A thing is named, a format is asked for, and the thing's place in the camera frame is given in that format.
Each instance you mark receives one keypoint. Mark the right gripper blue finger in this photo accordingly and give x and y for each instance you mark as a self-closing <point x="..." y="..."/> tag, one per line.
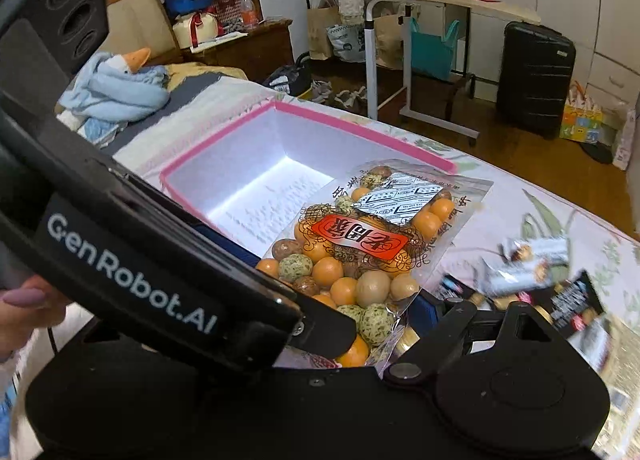
<point x="425" y="312"/>

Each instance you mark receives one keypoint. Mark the black cracker pack under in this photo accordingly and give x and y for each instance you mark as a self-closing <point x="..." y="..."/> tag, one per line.
<point x="453" y="290"/>

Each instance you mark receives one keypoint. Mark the silver snack bar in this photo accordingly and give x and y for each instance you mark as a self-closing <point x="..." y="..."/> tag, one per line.
<point x="553" y="250"/>
<point x="518" y="276"/>
<point x="593" y="343"/>

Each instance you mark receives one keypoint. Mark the clear peanut bag red label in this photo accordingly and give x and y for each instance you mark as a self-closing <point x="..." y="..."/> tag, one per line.
<point x="366" y="245"/>

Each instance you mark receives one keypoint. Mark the black cracker pack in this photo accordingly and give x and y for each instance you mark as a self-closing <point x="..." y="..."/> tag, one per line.
<point x="569" y="306"/>

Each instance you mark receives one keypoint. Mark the beige noodle snack bag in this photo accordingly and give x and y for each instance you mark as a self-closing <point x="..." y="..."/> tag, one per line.
<point x="619" y="437"/>

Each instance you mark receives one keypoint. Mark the silver snack bar top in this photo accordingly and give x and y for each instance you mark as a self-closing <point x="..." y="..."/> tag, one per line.
<point x="553" y="250"/>

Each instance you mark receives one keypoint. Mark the person left hand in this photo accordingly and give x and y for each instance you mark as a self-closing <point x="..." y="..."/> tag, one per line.
<point x="34" y="305"/>

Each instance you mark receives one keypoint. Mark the blue goose plush toy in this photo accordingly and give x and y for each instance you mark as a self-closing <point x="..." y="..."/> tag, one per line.
<point x="110" y="92"/>

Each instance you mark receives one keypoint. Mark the pink cardboard box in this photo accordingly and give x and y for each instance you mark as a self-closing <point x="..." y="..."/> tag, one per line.
<point x="248" y="180"/>

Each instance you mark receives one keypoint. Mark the floral bed sheet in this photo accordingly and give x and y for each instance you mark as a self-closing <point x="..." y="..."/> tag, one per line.
<point x="530" y="395"/>

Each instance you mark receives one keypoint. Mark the wooden nightstand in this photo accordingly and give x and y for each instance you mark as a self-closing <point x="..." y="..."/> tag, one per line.
<point x="261" y="52"/>

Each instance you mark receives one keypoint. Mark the teal shopping bag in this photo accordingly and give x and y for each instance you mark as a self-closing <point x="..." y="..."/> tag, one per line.
<point x="431" y="54"/>

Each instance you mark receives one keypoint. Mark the black suitcase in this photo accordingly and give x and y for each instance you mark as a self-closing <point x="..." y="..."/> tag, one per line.
<point x="536" y="71"/>

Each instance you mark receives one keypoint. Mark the brown paper bag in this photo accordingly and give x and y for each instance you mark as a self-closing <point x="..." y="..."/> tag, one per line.
<point x="319" y="20"/>

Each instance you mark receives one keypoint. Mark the wooden rolling desk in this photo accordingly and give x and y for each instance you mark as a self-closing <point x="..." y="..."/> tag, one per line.
<point x="467" y="80"/>

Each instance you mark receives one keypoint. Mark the white wardrobe drawers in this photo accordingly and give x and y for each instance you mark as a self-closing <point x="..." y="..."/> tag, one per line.
<point x="575" y="4"/>

